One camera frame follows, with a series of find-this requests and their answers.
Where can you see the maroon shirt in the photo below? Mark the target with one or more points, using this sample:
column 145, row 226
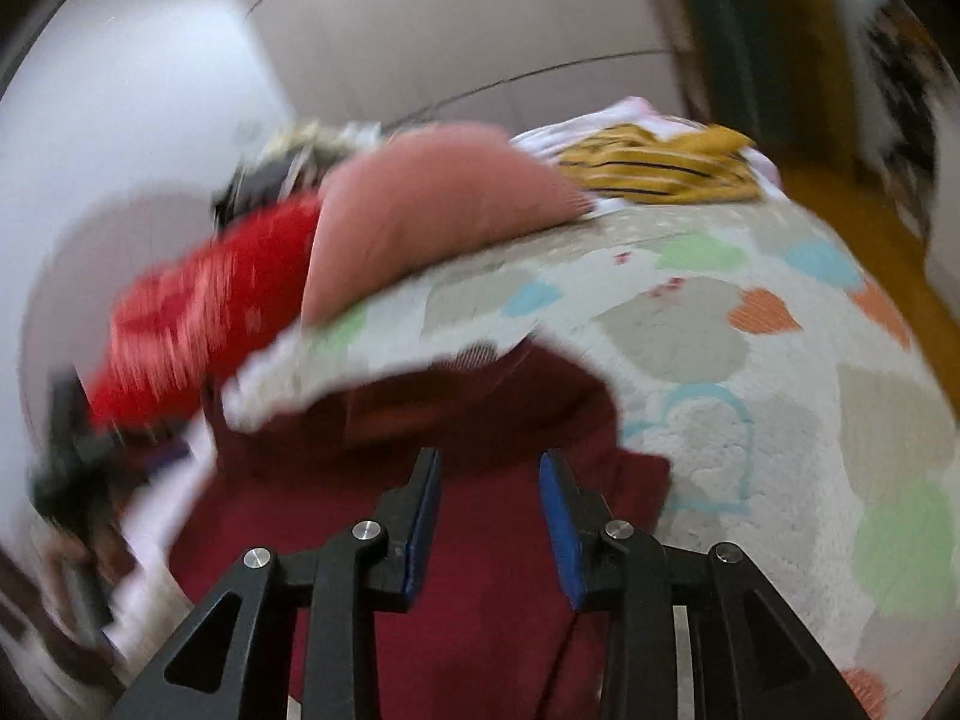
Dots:
column 487, row 615

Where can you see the yellow striped garment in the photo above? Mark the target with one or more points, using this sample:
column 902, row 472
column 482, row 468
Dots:
column 660, row 165

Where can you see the white wardrobe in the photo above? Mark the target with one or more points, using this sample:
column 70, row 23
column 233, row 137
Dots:
column 450, row 37

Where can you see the dark patterned cloth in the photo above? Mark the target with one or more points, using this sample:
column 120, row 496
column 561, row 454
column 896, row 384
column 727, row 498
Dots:
column 255, row 180

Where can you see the white bed sheet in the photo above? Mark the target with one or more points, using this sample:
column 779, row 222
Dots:
column 150, row 540

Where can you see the pink pillow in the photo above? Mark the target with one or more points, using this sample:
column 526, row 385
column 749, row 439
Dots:
column 420, row 217

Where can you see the red patterned pillow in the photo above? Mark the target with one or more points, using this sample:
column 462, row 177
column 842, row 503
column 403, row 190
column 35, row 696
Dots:
column 195, row 315

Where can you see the teal door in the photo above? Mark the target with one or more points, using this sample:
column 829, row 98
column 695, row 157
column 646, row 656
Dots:
column 712, row 30

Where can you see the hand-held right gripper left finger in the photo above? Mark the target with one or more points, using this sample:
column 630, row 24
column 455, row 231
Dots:
column 424, row 525

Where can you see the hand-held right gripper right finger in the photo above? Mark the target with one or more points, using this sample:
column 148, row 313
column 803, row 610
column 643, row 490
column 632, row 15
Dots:
column 559, row 532

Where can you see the colourful bag pile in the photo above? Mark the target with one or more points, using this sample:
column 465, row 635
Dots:
column 900, row 75

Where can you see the wooden door frame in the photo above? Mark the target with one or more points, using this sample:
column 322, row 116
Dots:
column 802, row 52

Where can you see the heart-printed blanket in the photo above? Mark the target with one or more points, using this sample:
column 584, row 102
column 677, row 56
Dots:
column 712, row 390

